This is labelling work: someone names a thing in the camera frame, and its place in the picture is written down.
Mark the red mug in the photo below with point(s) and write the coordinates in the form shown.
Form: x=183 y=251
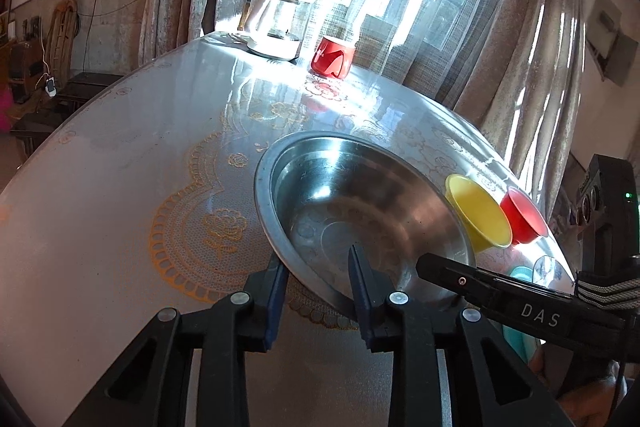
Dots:
x=332 y=57

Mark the grey wall electrical box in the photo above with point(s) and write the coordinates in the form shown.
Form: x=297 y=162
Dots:
x=615 y=42

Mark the white phone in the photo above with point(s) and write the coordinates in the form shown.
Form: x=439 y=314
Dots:
x=50 y=87

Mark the person's right hand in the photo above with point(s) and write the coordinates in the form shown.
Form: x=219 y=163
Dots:
x=585 y=412

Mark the wooden folding chair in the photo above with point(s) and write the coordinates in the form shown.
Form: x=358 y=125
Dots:
x=62 y=32

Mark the dark low table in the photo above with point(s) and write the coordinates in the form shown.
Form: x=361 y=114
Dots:
x=65 y=107

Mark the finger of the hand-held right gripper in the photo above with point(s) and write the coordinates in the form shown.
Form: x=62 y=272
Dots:
x=500 y=299

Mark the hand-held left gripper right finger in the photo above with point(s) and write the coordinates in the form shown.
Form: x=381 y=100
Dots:
x=360 y=287

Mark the stainless steel bowl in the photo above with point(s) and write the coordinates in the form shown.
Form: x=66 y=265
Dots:
x=350 y=187

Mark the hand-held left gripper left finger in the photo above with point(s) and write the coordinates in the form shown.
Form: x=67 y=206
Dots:
x=274 y=302

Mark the red plastic bowl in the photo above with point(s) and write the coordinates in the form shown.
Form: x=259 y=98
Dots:
x=525 y=217

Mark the white glass electric kettle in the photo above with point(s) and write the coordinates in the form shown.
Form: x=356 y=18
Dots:
x=280 y=27

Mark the yellow plastic bowl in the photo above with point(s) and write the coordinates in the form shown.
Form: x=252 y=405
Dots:
x=475 y=212

